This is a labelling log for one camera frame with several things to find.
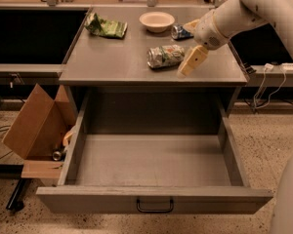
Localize brown cardboard box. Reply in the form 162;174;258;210
3;84;78;180

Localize black metal stand base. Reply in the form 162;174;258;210
0;163;32;213

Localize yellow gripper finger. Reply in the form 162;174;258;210
183;19;199;34
177;45;208;78

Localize white bowl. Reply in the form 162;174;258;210
140;12;175;33

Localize open grey top drawer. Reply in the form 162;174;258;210
37;89;272;215

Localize black drawer handle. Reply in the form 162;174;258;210
136;199;174;214

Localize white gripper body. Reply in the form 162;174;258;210
194;10;229;51

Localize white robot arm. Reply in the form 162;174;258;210
178;0;293;234

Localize grey cabinet with top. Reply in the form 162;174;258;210
59;5;249;117

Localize silver can in box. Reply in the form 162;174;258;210
53;149;66;161

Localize white cables on shelf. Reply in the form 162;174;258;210
252;62;293;112

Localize blue pepsi can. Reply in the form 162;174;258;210
171;24;193;40

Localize green chip bag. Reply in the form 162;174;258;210
84;13;128;39

